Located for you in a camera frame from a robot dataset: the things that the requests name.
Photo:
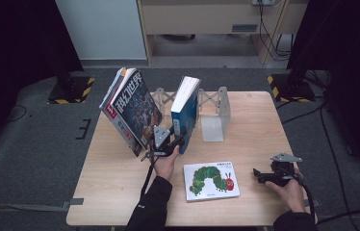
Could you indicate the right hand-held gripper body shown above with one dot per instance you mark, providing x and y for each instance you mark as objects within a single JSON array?
[{"x": 283, "y": 173}]

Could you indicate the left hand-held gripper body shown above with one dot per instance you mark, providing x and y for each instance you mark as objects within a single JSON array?
[{"x": 161, "y": 136}]

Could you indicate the blue book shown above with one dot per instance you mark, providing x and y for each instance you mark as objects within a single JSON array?
[{"x": 186, "y": 112}]

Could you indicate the expandable grey metal book rack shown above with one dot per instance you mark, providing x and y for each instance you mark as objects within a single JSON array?
[{"x": 213, "y": 126}]

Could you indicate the dark cover magazine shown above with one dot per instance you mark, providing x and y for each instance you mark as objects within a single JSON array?
[{"x": 138, "y": 107}]

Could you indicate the white caterpillar picture book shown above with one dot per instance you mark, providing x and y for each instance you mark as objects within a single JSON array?
[{"x": 211, "y": 181}]

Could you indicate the magazine with orange corner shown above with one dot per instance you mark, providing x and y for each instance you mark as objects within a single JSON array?
[{"x": 123, "y": 71}]

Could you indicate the person's right hand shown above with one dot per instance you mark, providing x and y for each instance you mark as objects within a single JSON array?
[{"x": 292, "y": 197}]

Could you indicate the person's left hand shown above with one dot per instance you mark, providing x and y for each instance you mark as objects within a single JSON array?
[{"x": 165, "y": 166}]

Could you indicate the stand base with yellow stripes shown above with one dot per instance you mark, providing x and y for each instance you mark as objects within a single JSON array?
[
  {"x": 73, "y": 91},
  {"x": 292, "y": 89}
]

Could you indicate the beige wooden desk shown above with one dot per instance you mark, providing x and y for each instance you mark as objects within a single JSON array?
[{"x": 200, "y": 17}]

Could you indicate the white panel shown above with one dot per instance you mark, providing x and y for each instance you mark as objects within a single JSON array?
[{"x": 104, "y": 29}]

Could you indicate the black curtain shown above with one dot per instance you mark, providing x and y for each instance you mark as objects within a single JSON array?
[
  {"x": 14, "y": 48},
  {"x": 348, "y": 48}
]

